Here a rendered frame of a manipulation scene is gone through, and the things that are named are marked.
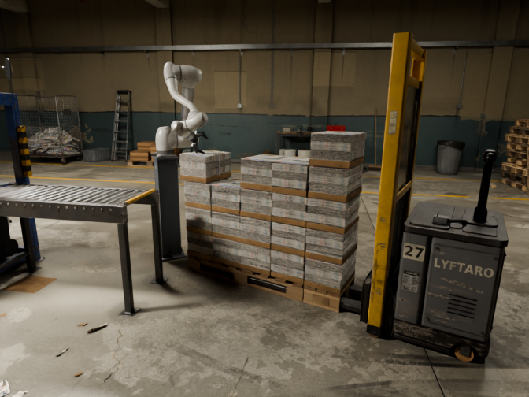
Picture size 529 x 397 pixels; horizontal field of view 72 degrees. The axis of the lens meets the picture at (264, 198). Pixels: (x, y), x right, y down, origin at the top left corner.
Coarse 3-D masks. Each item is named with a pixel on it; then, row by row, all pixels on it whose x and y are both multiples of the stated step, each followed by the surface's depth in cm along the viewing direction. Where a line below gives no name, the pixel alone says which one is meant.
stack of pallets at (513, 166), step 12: (516, 120) 719; (528, 120) 677; (516, 132) 722; (528, 132) 686; (516, 144) 701; (528, 144) 664; (516, 156) 703; (504, 168) 739; (516, 168) 698; (504, 180) 744; (516, 180) 707
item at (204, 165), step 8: (184, 160) 312; (192, 160) 307; (200, 160) 303; (208, 160) 303; (216, 160) 314; (184, 168) 314; (192, 168) 310; (200, 168) 305; (208, 168) 305; (200, 176) 307; (208, 176) 307
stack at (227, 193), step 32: (192, 192) 315; (224, 192) 298; (256, 192) 283; (192, 224) 323; (224, 224) 305; (256, 224) 288; (288, 224) 275; (192, 256) 331; (224, 256) 312; (256, 256) 295; (288, 256) 280; (256, 288) 302; (288, 288) 286
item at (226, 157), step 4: (208, 152) 328; (216, 152) 328; (220, 152) 328; (224, 152) 329; (228, 152) 331; (224, 156) 323; (228, 156) 330; (224, 160) 325; (228, 160) 329; (224, 164) 325; (228, 164) 330; (220, 168) 322; (224, 168) 326; (228, 168) 332; (220, 172) 322; (224, 172) 328; (228, 172) 332
